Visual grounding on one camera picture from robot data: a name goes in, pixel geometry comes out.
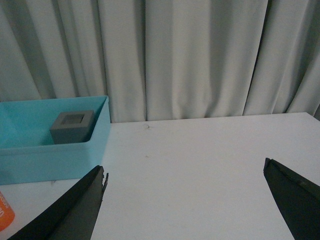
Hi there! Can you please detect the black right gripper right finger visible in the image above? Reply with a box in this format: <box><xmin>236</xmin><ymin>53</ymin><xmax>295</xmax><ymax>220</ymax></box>
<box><xmin>263</xmin><ymin>158</ymin><xmax>320</xmax><ymax>240</ymax></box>

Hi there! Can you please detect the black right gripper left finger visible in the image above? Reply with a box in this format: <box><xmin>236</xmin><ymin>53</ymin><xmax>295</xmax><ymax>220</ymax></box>
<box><xmin>10</xmin><ymin>165</ymin><xmax>109</xmax><ymax>240</ymax></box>

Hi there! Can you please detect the white curtain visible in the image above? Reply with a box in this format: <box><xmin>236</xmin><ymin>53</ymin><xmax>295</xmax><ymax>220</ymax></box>
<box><xmin>0</xmin><ymin>0</ymin><xmax>320</xmax><ymax>123</ymax></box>

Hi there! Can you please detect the orange cylinder part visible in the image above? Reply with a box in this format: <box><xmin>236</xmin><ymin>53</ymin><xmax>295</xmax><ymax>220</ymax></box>
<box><xmin>0</xmin><ymin>192</ymin><xmax>15</xmax><ymax>231</ymax></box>

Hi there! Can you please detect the gray cube with square hole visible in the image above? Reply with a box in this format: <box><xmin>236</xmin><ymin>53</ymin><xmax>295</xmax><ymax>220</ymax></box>
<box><xmin>49</xmin><ymin>110</ymin><xmax>95</xmax><ymax>145</ymax></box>

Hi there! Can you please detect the blue plastic box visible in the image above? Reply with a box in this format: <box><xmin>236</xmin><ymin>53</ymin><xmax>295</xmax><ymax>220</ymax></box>
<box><xmin>0</xmin><ymin>96</ymin><xmax>111</xmax><ymax>185</ymax></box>

